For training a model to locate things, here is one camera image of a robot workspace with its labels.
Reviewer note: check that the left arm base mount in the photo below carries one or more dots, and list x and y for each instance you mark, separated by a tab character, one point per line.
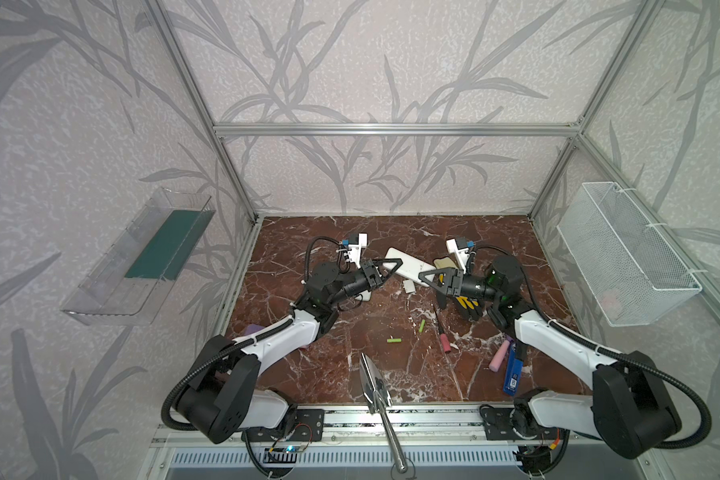
301	426

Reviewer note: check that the purple toy shovel pink handle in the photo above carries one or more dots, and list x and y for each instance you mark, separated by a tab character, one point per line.
252	329

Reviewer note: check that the metal trowel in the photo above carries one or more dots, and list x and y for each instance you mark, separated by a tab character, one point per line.
378	400

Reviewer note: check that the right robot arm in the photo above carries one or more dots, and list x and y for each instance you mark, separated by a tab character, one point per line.
632	406

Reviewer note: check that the clear plastic wall shelf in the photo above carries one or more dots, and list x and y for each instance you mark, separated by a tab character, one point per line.
133	279

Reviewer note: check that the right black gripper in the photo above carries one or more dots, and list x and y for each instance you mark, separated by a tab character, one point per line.
444	283

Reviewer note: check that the white wire wall basket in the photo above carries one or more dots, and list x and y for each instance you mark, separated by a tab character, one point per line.
633	273

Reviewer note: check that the yellow black work glove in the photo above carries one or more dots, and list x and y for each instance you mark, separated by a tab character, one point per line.
468	309

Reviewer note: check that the white green-screen remote control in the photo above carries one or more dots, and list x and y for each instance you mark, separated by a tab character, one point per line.
411	267

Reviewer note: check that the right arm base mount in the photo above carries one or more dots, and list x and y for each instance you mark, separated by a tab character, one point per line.
511	424

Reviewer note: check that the white battery cover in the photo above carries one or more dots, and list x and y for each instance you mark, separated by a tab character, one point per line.
409	286

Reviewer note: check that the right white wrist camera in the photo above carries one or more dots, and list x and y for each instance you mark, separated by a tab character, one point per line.
461	249

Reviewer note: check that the pink handled screwdriver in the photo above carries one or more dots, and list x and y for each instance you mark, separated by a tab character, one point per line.
442	335

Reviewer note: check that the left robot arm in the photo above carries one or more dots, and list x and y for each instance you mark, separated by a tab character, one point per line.
218	395

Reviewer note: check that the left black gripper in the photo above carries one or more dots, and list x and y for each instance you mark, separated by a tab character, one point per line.
372	276

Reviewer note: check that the blue lighter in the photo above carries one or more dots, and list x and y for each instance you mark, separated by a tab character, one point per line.
514	368

